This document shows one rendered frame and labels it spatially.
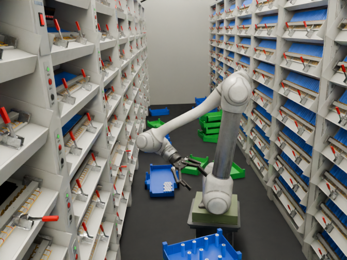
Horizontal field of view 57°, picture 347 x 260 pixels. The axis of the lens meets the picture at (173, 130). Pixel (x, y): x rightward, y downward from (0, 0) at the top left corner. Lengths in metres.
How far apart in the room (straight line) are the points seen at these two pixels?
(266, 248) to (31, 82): 1.74
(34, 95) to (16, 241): 0.36
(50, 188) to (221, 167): 1.00
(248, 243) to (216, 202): 0.57
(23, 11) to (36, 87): 0.19
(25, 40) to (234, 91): 0.99
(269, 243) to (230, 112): 0.98
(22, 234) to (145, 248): 1.43
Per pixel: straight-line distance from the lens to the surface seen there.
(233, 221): 2.01
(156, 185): 2.78
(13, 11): 0.91
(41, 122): 0.92
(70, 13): 1.59
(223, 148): 1.69
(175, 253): 1.61
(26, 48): 0.90
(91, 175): 1.49
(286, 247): 2.25
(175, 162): 1.85
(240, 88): 1.56
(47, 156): 0.95
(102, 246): 1.69
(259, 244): 2.23
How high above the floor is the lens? 1.33
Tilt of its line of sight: 18 degrees down
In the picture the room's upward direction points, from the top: 2 degrees counter-clockwise
